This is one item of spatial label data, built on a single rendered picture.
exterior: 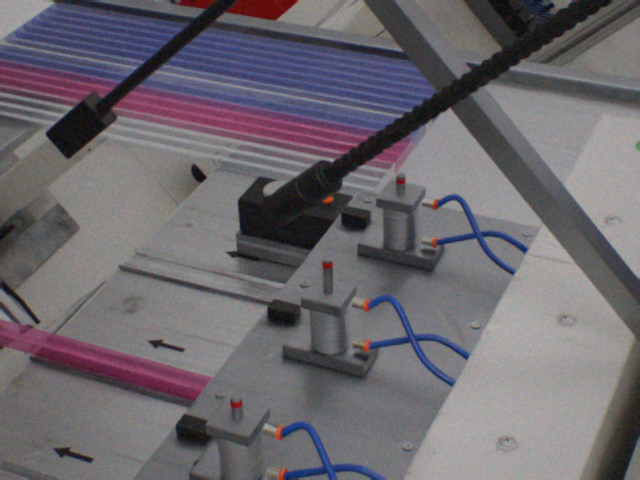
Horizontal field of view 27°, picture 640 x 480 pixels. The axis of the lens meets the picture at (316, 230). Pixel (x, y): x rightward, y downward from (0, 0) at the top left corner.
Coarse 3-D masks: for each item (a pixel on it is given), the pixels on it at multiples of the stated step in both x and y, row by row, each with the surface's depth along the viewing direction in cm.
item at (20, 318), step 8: (0, 288) 168; (0, 296) 168; (8, 296) 168; (0, 304) 168; (8, 304) 168; (0, 312) 167; (8, 312) 168; (16, 312) 168; (8, 320) 167; (16, 320) 168; (24, 320) 169
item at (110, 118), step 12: (96, 96) 78; (72, 108) 78; (84, 108) 77; (60, 120) 79; (72, 120) 78; (84, 120) 78; (96, 120) 77; (108, 120) 78; (48, 132) 79; (60, 132) 79; (72, 132) 79; (84, 132) 78; (96, 132) 78; (60, 144) 80; (72, 144) 79; (84, 144) 79
